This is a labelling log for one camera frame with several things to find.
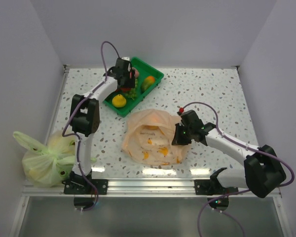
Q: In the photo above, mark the red fruit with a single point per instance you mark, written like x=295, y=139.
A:
x=125, y=89

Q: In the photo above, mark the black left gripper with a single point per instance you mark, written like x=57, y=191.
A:
x=130, y=82

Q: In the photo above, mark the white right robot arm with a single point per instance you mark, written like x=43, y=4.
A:
x=261, y=172

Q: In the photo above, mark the yellow orange peach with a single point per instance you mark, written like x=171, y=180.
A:
x=151, y=127

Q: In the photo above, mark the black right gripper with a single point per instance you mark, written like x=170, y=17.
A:
x=177, y=139

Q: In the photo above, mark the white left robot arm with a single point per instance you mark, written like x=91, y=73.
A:
x=85, y=115

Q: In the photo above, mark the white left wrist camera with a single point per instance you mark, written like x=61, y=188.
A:
x=125, y=58

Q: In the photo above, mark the green translucent plastic bag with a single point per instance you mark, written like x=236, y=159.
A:
x=47, y=165

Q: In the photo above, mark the pink green peach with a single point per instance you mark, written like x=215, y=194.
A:
x=136, y=73

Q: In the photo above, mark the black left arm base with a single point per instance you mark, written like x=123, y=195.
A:
x=78, y=185

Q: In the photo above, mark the orange translucent plastic bag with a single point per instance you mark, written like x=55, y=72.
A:
x=153, y=147

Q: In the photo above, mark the green grape bunch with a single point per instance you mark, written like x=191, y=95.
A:
x=132, y=93

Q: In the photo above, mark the yellow lemon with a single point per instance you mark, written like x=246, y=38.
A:
x=119, y=101

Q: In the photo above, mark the green orange mango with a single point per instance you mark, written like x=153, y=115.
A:
x=147, y=82

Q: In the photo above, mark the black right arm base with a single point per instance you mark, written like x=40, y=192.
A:
x=212, y=186

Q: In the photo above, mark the aluminium side rail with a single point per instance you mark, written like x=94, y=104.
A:
x=58, y=101

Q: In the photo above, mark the green plastic tray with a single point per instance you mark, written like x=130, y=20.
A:
x=145, y=70

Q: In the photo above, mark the aluminium front rail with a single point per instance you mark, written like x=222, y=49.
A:
x=127, y=187

